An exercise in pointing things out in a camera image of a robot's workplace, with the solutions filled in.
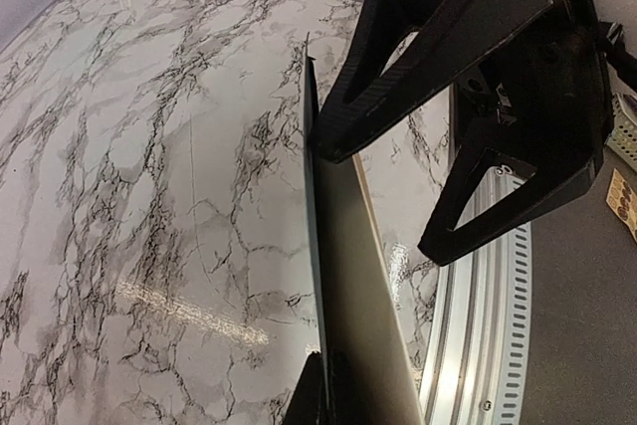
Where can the front aluminium rail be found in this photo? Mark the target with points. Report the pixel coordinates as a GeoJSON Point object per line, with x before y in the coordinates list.
{"type": "Point", "coordinates": [476, 363]}

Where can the dark grey envelope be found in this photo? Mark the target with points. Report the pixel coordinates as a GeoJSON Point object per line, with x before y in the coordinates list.
{"type": "Point", "coordinates": [334, 215]}

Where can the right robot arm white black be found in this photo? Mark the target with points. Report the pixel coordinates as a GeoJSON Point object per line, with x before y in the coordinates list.
{"type": "Point", "coordinates": [470, 214]}

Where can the cream letter paper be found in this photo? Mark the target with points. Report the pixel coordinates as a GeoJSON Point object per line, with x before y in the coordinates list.
{"type": "Point", "coordinates": [384, 362]}

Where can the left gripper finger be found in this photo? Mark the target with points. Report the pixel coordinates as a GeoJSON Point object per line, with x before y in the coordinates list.
{"type": "Point", "coordinates": [307, 405]}

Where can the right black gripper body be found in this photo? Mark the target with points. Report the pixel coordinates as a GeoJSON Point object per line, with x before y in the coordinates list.
{"type": "Point", "coordinates": [555, 74]}

